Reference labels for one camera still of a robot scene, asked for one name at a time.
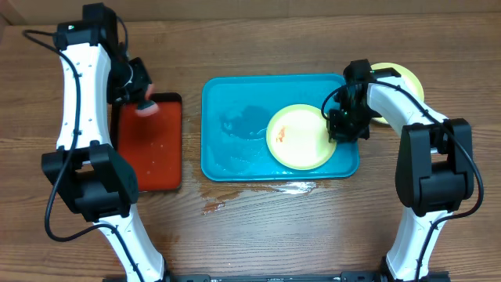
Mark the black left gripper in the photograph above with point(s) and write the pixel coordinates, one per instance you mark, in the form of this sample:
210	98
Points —
140	69

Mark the teal plastic tray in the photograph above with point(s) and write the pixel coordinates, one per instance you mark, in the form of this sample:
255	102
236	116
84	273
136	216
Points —
235	113

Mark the red tray with black rim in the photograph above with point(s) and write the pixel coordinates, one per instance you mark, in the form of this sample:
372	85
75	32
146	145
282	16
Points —
152	145

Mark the yellow-green plate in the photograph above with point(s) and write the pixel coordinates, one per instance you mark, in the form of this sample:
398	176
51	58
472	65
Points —
411	84
297	137

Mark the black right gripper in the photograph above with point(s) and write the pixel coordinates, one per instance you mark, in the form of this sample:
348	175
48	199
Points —
342	132

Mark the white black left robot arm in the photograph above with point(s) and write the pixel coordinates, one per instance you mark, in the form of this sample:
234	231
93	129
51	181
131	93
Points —
85	170

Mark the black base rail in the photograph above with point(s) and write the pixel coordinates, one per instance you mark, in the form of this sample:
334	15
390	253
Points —
347	276

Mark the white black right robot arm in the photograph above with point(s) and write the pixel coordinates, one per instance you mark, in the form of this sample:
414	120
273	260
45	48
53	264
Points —
435	170

